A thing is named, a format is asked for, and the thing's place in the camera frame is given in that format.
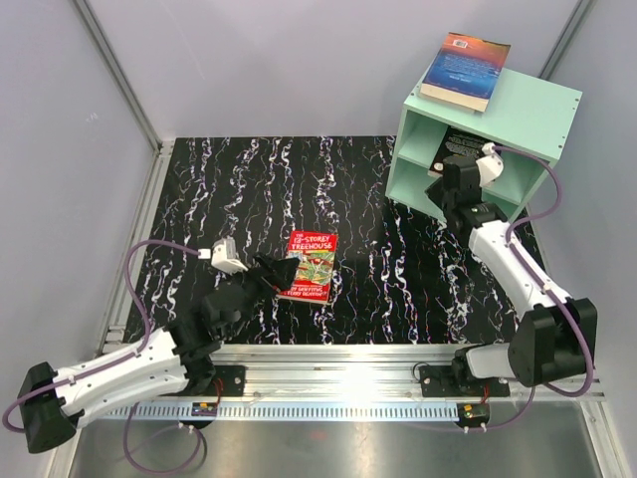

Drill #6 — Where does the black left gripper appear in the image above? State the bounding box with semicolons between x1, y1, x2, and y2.
222;252;299;339

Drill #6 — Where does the red treehouse book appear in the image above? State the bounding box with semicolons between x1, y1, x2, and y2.
278;230;338;305

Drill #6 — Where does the black paperback book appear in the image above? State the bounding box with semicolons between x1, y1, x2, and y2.
428;125;488;178

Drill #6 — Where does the blue orange sunset book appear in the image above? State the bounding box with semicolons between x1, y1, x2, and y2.
419;32;511;113

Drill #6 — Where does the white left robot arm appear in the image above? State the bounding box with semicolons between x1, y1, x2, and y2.
17;254;300;454

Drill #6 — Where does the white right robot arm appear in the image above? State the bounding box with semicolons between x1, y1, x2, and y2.
426;147;597;397

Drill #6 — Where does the mint green wooden shelf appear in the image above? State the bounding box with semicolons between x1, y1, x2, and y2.
385;69;582;220

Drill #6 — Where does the black marbled table mat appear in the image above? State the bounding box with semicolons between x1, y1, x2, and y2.
125;136;518;345

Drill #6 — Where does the left control board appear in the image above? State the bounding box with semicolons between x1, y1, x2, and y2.
191;402;218;417

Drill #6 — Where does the control board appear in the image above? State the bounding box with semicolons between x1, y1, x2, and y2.
457;402;491;427
191;402;218;417

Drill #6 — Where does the right control board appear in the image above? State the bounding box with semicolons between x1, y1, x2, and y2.
457;402;491;427

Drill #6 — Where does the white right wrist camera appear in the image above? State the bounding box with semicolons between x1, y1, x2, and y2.
476;142;504;187

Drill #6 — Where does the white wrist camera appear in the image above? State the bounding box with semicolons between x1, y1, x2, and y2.
476;142;504;187
198;237;248;275

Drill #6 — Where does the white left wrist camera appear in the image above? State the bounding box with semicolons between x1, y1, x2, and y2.
198;237;248;275

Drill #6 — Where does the aluminium mounting rail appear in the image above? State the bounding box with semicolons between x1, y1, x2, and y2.
69;343;606;403

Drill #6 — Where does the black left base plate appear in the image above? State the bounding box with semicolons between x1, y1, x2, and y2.
167;364;247;397

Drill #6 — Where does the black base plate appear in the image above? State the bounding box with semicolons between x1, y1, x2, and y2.
167;364;247;397
411;362;511;398

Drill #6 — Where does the left aluminium frame post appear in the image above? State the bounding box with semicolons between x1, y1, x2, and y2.
73;0;165;155

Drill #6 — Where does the aluminium frame post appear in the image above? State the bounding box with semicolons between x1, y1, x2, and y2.
73;0;165;155
537;0;597;81

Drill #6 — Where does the white slotted cable duct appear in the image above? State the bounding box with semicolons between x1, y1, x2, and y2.
106;400;458;422

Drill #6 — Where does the right aluminium frame post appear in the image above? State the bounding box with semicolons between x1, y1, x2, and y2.
537;0;597;81

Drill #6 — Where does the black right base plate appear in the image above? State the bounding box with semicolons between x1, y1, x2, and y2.
411;362;511;398

